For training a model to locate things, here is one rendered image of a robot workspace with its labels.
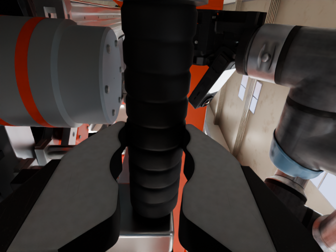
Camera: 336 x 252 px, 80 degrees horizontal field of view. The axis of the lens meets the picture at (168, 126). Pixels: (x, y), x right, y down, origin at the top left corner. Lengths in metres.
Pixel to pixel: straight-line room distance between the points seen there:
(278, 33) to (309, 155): 0.16
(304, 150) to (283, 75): 0.10
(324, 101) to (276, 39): 0.09
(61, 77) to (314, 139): 0.31
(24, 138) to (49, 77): 0.17
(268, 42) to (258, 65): 0.03
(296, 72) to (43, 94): 0.29
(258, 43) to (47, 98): 0.26
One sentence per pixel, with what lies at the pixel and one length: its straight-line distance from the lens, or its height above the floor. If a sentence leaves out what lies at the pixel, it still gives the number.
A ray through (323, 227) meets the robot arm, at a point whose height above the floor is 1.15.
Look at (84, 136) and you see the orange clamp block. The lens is 0.63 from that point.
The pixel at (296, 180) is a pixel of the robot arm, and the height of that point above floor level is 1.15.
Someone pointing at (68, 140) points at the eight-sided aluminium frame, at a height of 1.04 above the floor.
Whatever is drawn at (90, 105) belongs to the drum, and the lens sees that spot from 0.25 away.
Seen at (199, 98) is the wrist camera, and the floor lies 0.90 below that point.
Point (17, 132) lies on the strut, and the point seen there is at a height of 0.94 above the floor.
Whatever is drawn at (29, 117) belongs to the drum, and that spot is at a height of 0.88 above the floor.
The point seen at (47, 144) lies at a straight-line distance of 0.42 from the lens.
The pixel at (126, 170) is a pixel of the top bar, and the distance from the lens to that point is 0.28.
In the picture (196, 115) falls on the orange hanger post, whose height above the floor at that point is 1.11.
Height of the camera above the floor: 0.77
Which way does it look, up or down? 29 degrees up
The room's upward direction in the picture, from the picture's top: 176 degrees counter-clockwise
